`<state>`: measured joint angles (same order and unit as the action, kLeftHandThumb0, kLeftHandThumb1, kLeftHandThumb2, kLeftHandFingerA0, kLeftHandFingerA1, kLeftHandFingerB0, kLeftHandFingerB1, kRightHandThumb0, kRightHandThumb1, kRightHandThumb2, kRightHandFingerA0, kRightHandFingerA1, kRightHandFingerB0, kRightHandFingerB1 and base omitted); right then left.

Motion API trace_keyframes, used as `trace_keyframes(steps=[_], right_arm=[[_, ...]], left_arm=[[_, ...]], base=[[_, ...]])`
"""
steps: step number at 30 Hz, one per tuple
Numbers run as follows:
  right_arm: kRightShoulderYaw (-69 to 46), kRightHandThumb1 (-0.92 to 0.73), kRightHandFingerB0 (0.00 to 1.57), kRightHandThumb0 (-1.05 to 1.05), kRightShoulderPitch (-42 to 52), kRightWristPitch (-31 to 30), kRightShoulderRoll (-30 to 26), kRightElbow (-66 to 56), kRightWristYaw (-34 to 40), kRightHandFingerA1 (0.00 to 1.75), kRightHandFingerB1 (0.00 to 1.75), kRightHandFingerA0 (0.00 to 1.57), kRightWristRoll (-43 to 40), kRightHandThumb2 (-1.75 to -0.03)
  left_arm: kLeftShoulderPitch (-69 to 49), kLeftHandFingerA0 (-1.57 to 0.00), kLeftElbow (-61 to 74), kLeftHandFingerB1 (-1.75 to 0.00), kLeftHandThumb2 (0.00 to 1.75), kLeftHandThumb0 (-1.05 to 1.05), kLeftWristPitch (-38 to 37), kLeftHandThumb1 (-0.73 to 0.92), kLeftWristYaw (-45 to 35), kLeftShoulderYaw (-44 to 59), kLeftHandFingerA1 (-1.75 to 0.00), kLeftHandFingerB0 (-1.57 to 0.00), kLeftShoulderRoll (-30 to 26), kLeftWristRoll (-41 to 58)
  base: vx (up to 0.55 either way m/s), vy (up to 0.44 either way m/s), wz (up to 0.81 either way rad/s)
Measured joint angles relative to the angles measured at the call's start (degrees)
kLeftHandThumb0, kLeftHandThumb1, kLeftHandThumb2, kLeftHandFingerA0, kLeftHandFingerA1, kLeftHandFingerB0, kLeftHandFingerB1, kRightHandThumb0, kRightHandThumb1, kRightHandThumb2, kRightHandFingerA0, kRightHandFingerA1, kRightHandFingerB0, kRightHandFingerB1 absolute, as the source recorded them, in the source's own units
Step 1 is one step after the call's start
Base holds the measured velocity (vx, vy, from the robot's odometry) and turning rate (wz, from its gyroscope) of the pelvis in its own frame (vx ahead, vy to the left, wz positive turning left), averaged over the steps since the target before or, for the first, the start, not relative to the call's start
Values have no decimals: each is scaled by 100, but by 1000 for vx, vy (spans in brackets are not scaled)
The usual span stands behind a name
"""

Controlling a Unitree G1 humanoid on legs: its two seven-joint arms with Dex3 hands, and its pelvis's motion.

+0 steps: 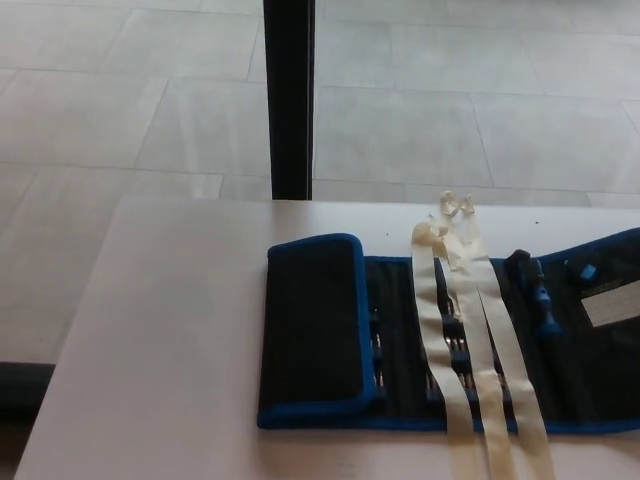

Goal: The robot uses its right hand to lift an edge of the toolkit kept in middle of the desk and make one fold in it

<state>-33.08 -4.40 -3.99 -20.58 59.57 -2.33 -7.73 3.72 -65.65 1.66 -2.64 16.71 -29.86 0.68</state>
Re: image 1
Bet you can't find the black blue-trimmed toolkit roll case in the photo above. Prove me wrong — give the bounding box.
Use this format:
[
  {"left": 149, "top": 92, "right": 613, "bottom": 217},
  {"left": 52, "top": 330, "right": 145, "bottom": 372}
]
[{"left": 257, "top": 227, "right": 640, "bottom": 435}]

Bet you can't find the white label card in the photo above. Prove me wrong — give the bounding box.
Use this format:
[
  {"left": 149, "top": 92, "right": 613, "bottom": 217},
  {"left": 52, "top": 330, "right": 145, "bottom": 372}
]
[{"left": 582, "top": 280, "right": 640, "bottom": 329}]

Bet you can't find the black vertical window post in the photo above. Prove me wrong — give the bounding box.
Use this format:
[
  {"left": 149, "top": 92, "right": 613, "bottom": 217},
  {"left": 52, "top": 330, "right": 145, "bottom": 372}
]
[{"left": 262, "top": 0, "right": 316, "bottom": 199}]

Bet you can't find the blue black screwdriver handle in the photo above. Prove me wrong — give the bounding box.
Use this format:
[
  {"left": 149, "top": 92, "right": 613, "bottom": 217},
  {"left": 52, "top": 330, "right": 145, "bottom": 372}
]
[{"left": 503, "top": 248, "right": 559, "bottom": 339}]

